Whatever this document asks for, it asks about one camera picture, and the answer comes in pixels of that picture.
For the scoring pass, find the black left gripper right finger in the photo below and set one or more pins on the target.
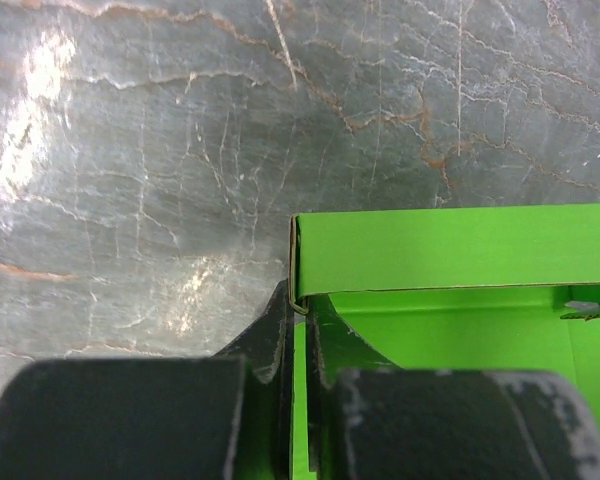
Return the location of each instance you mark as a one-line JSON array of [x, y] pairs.
[[371, 419]]

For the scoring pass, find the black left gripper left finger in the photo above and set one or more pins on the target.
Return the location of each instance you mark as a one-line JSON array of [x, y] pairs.
[[226, 416]]

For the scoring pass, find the green paper box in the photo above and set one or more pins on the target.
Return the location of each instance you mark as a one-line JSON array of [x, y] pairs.
[[471, 288]]

